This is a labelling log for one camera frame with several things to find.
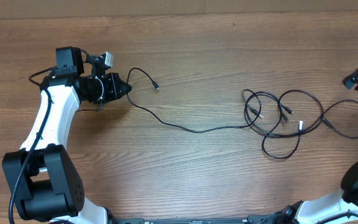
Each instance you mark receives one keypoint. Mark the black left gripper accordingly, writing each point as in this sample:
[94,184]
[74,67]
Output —
[112,79]

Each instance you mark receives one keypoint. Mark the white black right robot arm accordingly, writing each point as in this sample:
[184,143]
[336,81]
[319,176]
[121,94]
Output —
[340,206]

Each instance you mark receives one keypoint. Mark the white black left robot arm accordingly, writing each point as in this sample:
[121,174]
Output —
[44,183]

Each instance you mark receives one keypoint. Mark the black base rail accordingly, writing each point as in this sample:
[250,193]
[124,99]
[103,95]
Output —
[251,219]

